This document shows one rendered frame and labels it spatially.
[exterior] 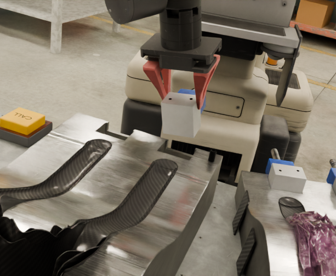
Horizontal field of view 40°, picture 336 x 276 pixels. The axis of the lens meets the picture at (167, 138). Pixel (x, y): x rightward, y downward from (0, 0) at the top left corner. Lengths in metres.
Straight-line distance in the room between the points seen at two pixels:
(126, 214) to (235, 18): 0.52
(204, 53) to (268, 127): 0.62
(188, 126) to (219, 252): 0.19
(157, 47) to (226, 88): 0.41
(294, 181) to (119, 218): 0.30
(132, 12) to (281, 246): 0.33
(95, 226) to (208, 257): 0.22
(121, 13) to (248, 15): 0.44
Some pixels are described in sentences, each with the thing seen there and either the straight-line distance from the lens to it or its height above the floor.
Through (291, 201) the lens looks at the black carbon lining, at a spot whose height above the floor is 0.85.
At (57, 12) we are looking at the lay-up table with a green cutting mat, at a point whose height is 0.34.
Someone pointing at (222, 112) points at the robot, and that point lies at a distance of 1.07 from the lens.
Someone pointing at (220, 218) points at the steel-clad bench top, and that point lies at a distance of 0.75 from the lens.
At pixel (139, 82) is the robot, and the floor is 0.76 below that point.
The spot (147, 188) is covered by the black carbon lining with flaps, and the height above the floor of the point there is 0.88.
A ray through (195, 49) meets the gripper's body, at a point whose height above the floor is 1.06.
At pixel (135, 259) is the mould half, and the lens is 0.45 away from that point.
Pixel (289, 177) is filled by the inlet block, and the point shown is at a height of 0.88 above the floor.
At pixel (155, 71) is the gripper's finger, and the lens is 0.66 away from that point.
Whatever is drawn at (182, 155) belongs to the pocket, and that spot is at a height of 0.87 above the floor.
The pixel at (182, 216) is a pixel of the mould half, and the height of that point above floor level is 0.88.
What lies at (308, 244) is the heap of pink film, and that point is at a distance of 0.58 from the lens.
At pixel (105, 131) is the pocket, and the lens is 0.79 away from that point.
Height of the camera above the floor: 1.24
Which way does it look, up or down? 27 degrees down
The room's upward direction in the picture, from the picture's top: 9 degrees clockwise
